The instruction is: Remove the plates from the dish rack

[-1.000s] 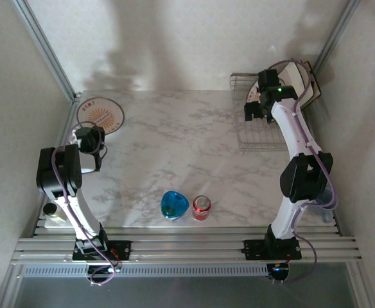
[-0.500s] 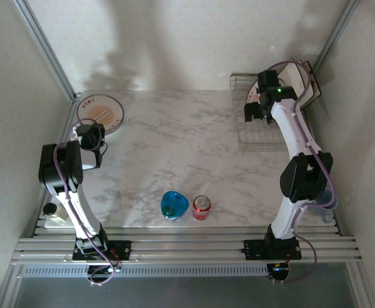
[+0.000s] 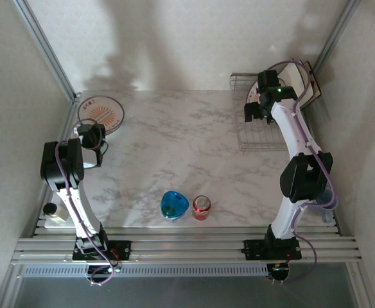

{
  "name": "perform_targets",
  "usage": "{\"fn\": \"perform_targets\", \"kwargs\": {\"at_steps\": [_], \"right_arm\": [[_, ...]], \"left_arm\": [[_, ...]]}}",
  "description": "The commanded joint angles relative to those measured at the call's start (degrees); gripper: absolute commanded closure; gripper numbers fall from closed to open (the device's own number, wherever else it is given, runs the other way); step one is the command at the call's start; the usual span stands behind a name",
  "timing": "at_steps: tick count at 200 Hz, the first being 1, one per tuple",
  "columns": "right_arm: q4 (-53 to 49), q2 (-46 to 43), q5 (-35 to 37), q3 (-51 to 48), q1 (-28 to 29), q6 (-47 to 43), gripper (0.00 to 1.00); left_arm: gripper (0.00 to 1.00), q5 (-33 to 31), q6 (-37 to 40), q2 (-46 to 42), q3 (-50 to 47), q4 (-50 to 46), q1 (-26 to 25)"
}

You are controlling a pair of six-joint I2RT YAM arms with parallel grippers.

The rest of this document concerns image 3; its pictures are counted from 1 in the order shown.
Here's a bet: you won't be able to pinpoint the blue plastic measuring cup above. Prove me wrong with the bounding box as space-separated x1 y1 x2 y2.
315 187 336 225

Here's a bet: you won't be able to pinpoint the arm base electronics with LED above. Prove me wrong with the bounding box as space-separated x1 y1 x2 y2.
266 262 292 284
86 263 121 286

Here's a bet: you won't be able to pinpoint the grey slotted cable duct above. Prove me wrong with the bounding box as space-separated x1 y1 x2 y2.
20 264 269 278

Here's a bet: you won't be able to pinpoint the clear bottle black cap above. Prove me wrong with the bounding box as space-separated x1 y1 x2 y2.
42 202 69 224

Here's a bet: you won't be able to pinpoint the blue triangular plastic container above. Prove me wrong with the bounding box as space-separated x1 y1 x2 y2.
160 191 190 221

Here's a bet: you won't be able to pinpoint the wire dish rack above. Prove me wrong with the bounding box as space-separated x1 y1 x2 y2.
229 73 315 153

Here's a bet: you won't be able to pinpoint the square floral plate dark rim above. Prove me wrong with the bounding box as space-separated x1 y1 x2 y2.
296 60 314 112
277 58 308 108
304 60 322 101

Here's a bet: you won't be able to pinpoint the aluminium frame post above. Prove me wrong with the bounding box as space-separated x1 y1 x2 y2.
313 0 362 76
12 0 81 101

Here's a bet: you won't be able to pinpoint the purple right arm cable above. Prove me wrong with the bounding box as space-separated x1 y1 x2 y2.
266 60 338 285

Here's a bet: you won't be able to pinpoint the aluminium table side rail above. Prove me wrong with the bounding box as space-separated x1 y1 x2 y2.
309 102 347 234
33 94 81 227

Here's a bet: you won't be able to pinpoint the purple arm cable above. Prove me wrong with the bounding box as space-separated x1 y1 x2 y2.
55 118 121 286
266 60 338 285

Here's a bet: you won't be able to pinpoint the round plate orange sun print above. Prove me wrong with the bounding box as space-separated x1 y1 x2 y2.
77 95 125 135

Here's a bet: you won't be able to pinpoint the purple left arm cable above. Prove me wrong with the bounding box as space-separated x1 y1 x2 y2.
55 118 121 286

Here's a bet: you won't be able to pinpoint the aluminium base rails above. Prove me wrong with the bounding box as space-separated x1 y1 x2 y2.
10 224 363 266

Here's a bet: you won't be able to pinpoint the red soda can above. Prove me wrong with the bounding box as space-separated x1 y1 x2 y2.
192 194 212 221

